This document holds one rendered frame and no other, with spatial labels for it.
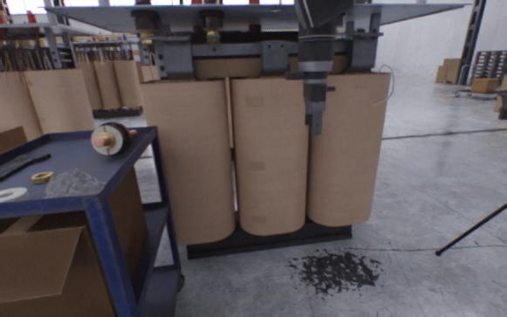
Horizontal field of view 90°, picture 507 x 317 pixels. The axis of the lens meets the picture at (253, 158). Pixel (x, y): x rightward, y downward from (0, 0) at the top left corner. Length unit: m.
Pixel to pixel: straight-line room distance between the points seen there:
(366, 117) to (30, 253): 1.38
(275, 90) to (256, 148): 0.30
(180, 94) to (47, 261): 0.81
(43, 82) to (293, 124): 2.61
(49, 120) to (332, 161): 2.82
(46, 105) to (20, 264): 2.70
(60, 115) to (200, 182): 2.22
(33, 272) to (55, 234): 0.08
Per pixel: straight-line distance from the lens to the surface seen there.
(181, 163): 1.31
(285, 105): 1.27
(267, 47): 1.27
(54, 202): 0.66
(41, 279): 0.68
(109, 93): 7.06
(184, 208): 1.42
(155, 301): 1.43
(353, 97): 1.40
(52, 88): 3.28
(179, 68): 1.26
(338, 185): 1.53
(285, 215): 1.50
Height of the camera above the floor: 1.15
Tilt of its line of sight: 21 degrees down
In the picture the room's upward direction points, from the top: 2 degrees counter-clockwise
